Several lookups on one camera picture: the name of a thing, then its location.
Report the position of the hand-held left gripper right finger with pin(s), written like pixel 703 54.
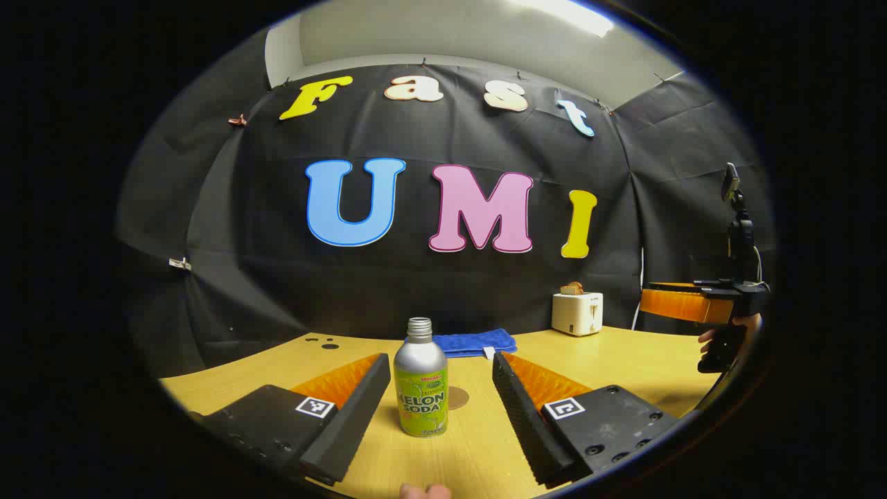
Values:
pixel 527 423

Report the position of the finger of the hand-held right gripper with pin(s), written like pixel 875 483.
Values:
pixel 682 305

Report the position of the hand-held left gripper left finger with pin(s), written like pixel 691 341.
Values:
pixel 353 416

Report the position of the round brown coaster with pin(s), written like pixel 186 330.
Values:
pixel 459 398

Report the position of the silver green water bottle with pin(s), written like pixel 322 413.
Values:
pixel 420 367

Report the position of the blue folded towel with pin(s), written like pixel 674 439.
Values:
pixel 478 342

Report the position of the white toaster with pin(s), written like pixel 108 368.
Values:
pixel 578 313

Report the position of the toasted bread slice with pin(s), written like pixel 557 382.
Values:
pixel 572 287

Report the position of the black backdrop cloth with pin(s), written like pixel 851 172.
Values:
pixel 277 291

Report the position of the white cloth clip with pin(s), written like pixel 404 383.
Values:
pixel 180 263

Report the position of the copper cloth clip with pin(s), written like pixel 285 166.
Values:
pixel 238 120

